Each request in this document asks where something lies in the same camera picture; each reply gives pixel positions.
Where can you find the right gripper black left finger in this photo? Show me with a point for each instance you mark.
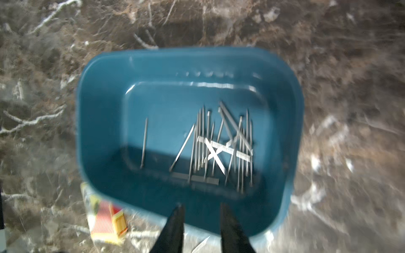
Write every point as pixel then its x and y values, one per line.
pixel 171 238

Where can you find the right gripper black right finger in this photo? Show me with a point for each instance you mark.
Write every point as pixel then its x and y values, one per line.
pixel 233 239

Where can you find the playing card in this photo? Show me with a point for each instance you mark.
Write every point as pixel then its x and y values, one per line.
pixel 106 221

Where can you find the teal plastic storage box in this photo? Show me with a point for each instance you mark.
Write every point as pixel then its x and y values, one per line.
pixel 117 91

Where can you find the nails heap inside box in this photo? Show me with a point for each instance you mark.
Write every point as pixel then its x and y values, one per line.
pixel 227 151

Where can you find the steel nail in box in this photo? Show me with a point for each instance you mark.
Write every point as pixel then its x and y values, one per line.
pixel 144 143

